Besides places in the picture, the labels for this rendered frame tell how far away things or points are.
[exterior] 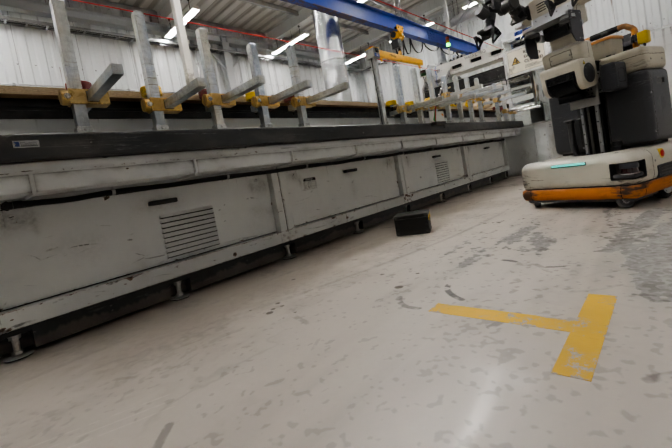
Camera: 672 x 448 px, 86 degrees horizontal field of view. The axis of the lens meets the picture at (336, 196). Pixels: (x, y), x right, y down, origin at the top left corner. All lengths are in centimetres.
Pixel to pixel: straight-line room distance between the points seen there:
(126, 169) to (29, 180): 27
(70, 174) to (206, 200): 62
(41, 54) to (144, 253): 780
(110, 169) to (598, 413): 144
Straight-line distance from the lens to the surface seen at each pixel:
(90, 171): 148
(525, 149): 545
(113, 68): 124
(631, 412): 75
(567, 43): 251
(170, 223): 177
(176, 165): 157
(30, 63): 922
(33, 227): 166
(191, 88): 137
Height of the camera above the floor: 41
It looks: 3 degrees down
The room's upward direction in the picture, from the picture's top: 10 degrees counter-clockwise
